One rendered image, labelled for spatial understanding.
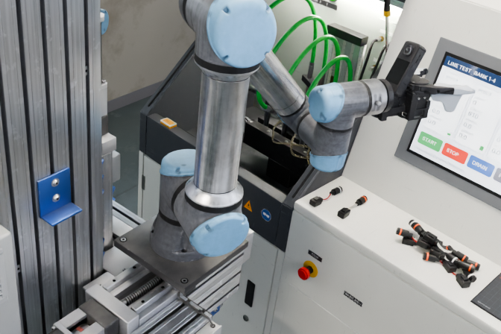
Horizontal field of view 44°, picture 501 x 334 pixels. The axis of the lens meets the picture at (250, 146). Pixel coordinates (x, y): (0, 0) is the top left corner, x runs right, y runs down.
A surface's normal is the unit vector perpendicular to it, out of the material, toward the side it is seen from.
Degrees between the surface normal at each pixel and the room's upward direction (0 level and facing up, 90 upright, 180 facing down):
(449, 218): 76
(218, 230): 97
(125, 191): 0
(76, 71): 90
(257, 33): 83
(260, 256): 90
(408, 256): 0
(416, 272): 0
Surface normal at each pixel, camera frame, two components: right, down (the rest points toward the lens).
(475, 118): -0.65, 0.09
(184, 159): 0.05, -0.91
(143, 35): 0.78, 0.39
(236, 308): -0.69, 0.30
